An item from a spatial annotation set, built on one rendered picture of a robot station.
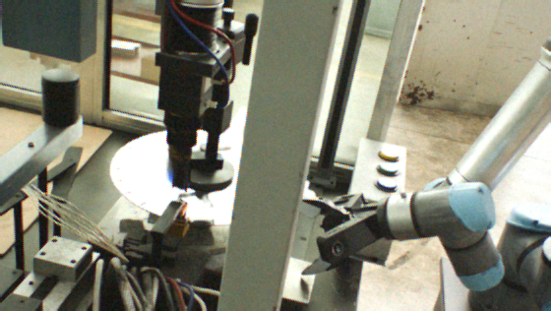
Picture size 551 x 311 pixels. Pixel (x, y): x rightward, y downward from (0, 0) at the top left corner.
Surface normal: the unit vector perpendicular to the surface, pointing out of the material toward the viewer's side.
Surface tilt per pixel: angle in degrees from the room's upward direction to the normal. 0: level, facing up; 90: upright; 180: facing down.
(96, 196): 0
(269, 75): 90
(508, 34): 91
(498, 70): 90
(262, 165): 90
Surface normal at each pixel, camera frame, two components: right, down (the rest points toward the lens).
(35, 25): -0.20, 0.44
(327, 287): 0.15, -0.87
